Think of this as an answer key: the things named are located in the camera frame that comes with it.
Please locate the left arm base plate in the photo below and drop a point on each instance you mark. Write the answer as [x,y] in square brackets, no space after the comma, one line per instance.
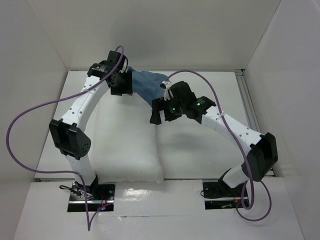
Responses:
[102,199]

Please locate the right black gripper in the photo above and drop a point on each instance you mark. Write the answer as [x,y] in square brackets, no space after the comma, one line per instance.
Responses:
[158,110]

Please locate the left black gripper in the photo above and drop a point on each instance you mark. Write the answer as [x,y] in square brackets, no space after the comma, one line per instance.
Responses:
[127,88]

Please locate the blue pillowcase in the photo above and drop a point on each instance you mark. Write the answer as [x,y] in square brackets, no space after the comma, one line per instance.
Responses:
[147,84]

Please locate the white pillow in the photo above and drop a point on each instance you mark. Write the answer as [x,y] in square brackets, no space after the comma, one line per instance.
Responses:
[126,147]

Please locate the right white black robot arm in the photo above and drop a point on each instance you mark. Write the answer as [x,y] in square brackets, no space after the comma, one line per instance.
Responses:
[207,113]

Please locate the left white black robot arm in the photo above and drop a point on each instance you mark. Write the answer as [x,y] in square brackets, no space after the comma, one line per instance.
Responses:
[68,133]

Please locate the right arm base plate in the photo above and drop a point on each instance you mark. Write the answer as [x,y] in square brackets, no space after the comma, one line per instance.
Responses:
[216,199]

